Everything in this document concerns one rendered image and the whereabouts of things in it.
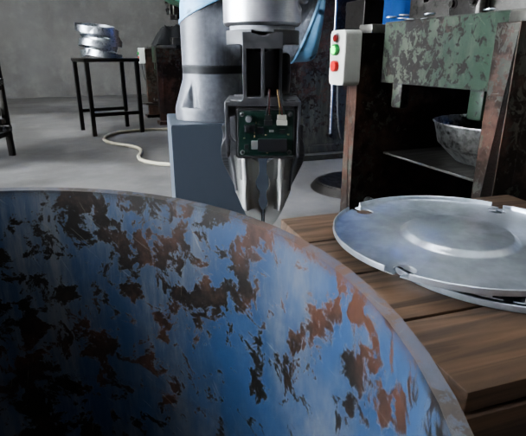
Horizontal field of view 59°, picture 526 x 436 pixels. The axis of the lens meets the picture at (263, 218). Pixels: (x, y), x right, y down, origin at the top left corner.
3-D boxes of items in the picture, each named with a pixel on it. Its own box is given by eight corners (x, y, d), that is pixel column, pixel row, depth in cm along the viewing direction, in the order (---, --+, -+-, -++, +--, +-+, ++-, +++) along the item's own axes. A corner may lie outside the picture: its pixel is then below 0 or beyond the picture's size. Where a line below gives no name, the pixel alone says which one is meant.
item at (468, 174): (509, 193, 94) (509, 190, 94) (382, 153, 132) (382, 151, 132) (644, 175, 109) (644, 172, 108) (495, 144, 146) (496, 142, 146)
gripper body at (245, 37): (222, 164, 45) (218, 28, 41) (228, 147, 53) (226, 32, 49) (303, 164, 45) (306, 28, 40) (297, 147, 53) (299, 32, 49)
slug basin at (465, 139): (502, 183, 99) (510, 136, 96) (401, 153, 129) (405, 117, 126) (610, 169, 111) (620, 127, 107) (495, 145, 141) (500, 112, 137)
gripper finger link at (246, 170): (233, 246, 49) (231, 160, 46) (236, 227, 55) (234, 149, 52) (262, 246, 49) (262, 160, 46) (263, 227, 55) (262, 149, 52)
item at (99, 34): (93, 137, 342) (79, 19, 315) (78, 129, 377) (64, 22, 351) (145, 131, 362) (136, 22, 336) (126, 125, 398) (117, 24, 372)
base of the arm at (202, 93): (178, 124, 84) (175, 66, 81) (173, 113, 98) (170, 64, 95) (259, 121, 88) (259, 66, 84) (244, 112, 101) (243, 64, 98)
